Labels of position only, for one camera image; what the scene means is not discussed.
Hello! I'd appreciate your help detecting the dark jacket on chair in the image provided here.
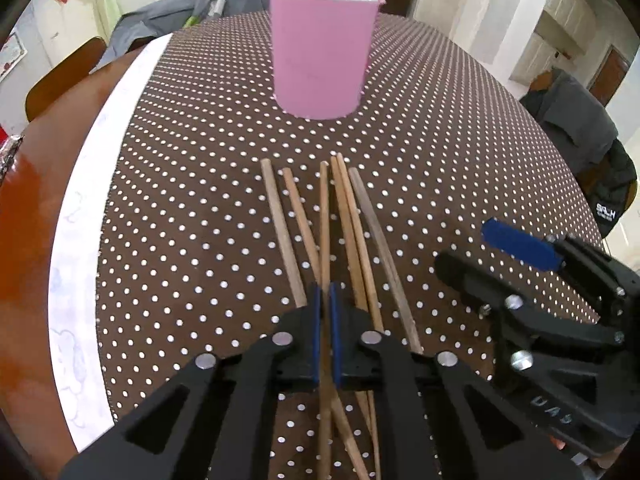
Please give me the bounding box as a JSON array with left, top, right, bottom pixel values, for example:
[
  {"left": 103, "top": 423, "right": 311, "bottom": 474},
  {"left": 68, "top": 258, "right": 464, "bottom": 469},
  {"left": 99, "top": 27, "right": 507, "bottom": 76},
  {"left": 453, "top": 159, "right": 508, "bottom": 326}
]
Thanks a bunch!
[{"left": 520, "top": 67, "right": 638, "bottom": 237}]

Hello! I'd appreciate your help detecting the pink paper cup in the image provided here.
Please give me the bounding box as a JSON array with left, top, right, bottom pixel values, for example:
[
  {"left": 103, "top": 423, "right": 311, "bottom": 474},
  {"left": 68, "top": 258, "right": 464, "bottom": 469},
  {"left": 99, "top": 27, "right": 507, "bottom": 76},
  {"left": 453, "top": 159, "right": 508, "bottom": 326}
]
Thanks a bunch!
[{"left": 270, "top": 0, "right": 385, "bottom": 120}]

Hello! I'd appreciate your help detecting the brown wooden chair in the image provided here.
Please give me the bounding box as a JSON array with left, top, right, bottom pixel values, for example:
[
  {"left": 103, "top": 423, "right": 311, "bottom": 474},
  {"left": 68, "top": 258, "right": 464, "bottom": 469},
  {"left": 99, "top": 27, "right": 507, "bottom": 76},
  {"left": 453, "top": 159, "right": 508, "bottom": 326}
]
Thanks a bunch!
[{"left": 25, "top": 37, "right": 106, "bottom": 122}]

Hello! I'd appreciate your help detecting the grey jacket on chair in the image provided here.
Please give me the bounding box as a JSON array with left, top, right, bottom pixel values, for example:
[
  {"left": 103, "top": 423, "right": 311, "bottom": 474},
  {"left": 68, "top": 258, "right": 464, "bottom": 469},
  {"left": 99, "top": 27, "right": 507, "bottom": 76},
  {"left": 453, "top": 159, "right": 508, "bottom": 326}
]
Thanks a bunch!
[{"left": 93, "top": 0, "right": 269, "bottom": 70}]

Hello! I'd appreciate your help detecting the white tall cabinet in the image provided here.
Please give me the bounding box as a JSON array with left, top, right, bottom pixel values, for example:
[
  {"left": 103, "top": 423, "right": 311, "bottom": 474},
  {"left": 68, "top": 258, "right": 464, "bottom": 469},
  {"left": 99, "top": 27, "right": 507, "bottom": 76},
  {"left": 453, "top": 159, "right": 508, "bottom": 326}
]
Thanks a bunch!
[{"left": 510, "top": 0, "right": 597, "bottom": 87}]

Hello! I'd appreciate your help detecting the person's left hand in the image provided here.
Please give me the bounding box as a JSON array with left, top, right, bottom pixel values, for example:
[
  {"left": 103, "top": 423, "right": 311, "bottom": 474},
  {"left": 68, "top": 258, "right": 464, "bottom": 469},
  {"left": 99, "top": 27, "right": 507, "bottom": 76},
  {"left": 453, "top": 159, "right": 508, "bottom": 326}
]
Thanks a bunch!
[{"left": 550, "top": 436, "right": 566, "bottom": 451}]

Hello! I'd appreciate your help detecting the brown polka dot mat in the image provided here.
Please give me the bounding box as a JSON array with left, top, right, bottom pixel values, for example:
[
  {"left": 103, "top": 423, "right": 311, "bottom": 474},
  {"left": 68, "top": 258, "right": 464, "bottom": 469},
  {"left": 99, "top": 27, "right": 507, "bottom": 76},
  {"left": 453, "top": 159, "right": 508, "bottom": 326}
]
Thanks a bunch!
[{"left": 96, "top": 11, "right": 601, "bottom": 422}]

